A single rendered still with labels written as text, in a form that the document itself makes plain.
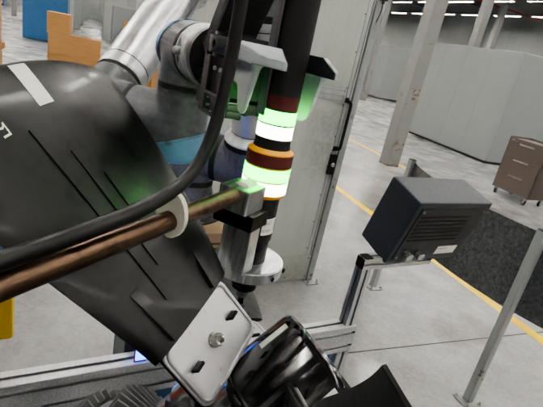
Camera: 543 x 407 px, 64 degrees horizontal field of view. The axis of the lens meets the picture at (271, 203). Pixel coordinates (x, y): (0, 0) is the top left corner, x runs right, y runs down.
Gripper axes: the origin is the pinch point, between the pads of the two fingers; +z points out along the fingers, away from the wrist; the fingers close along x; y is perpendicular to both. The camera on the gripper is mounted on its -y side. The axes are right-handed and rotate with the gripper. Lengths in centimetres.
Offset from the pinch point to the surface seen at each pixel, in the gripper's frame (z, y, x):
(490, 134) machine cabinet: -548, 79, -820
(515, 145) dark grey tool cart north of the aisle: -360, 65, -611
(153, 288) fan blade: 3.1, 18.3, 11.0
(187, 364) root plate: 5.4, 24.1, 8.1
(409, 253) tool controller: -34, 39, -62
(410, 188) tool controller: -37, 24, -59
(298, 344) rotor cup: 7.2, 22.4, -0.8
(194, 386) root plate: 6.4, 25.5, 7.7
